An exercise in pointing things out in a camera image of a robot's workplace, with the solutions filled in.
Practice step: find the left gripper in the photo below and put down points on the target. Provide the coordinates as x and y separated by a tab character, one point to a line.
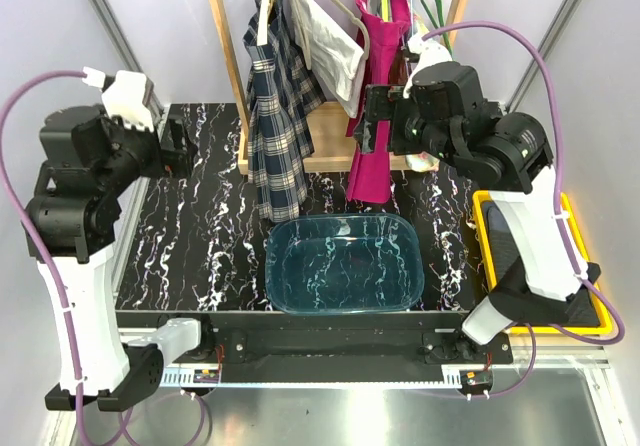
178	157

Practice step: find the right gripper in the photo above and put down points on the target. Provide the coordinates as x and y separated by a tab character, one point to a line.
384	102

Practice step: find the white skirt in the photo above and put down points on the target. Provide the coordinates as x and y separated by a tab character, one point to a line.
344	86

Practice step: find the navy plaid skirt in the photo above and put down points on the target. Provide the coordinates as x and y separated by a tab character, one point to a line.
281	93

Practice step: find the magenta pleated skirt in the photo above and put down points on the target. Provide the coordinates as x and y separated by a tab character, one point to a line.
370	173

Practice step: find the wooden hanger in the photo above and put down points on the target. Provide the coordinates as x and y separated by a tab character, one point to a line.
265	10

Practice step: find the grey hanger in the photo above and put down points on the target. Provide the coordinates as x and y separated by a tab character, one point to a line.
323	40

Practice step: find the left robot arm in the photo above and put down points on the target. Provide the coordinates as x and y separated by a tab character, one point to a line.
91	159

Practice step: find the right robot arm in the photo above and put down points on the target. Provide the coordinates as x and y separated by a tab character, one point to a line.
444	113

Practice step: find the wooden clothes rack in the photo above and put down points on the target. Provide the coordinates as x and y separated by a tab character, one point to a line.
327	123

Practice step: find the floral pastel garment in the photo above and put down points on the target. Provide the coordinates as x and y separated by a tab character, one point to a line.
422	162

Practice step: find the teal transparent plastic bin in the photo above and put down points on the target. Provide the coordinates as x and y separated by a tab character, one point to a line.
336	264

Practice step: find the dark clothes in crate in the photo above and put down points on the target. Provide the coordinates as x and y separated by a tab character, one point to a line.
580	311

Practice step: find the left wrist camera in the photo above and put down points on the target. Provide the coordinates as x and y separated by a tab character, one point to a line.
126	95

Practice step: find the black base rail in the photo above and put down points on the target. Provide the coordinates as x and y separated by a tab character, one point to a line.
278	349

